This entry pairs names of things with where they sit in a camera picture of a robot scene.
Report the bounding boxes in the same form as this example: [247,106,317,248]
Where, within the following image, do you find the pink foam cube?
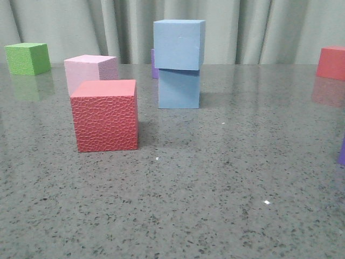
[64,54,119,95]

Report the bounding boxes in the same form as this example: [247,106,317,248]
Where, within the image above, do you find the red foam cube far right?
[316,46,345,80]

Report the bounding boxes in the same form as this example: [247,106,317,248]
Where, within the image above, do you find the green foam cube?
[4,43,51,76]

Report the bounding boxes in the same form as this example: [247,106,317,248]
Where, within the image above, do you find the purple cube at right edge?
[337,138,345,165]

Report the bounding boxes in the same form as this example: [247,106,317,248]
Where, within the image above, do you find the purple foam cube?
[150,49,159,79]

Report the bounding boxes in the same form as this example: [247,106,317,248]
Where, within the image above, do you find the red textured foam cube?
[70,79,139,152]

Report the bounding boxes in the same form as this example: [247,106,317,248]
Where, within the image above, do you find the grey-green curtain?
[1,1,344,64]

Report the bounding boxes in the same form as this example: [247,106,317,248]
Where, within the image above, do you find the light blue foam cube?
[158,69,200,108]

